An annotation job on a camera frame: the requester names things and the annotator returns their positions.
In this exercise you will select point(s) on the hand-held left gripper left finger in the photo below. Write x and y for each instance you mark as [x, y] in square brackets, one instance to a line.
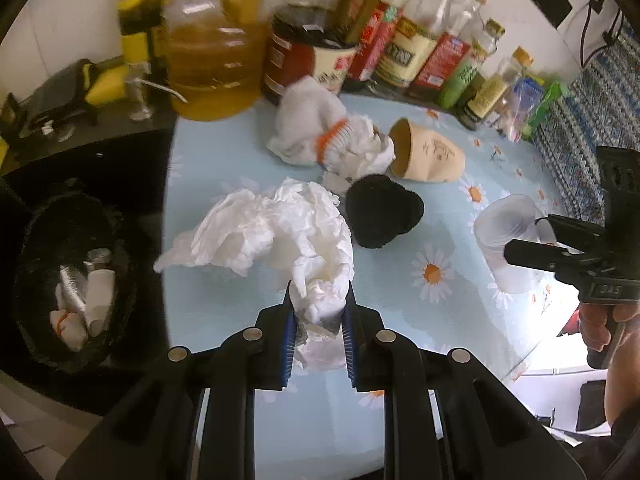
[288, 345]

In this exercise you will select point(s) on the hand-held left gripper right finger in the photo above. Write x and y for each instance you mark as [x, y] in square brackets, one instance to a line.
[349, 345]

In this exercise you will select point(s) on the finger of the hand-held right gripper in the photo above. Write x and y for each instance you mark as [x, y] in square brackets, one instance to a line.
[540, 257]
[575, 230]

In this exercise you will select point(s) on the white plastic cup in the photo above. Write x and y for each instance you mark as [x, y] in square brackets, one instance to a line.
[500, 225]

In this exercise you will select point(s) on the white tissue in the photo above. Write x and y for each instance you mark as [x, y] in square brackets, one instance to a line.
[372, 152]
[280, 235]

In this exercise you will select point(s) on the black sock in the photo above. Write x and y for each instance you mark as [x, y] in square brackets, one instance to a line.
[380, 210]

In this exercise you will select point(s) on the beige paper cup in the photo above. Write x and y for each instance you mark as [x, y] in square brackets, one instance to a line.
[430, 155]

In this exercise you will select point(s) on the white paper roll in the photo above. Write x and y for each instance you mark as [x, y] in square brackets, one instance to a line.
[100, 300]

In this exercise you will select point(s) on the large silver foil packet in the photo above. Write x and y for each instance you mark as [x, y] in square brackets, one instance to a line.
[74, 282]

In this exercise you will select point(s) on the black trash bin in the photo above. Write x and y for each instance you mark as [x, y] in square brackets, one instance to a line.
[35, 260]

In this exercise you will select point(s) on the person's right forearm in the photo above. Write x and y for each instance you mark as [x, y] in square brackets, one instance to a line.
[622, 390]

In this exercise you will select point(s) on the person's right hand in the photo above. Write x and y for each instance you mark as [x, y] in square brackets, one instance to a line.
[592, 320]

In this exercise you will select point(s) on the blue daisy tablecloth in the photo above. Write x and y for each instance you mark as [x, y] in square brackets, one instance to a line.
[225, 310]

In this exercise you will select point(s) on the green plastic bag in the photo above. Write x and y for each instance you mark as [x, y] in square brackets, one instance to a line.
[547, 100]

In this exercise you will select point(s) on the small gold cap bottle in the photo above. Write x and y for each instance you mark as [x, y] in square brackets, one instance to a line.
[487, 97]

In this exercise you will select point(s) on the green label bottle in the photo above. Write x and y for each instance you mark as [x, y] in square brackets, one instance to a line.
[462, 80]

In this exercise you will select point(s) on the tall red label bottle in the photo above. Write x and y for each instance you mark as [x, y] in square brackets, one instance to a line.
[445, 62]

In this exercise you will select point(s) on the yellow cap clear bottle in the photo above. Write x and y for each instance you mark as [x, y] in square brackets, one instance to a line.
[402, 55]

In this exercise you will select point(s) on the black kitchen sink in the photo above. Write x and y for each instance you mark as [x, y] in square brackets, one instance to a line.
[125, 160]

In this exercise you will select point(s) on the cooking oil jug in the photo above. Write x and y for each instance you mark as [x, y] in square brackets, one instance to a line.
[215, 70]

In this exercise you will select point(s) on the soy sauce jug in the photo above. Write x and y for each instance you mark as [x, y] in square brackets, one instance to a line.
[300, 60]

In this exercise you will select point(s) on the metal soap pump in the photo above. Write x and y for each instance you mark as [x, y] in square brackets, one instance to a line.
[139, 100]

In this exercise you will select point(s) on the yellow sponge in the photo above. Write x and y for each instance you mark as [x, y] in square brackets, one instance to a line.
[107, 85]

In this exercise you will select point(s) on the black pouch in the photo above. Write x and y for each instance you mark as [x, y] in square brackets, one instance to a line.
[60, 95]

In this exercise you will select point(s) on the dark bottle yellow label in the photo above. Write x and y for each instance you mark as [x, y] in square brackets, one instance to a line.
[142, 10]

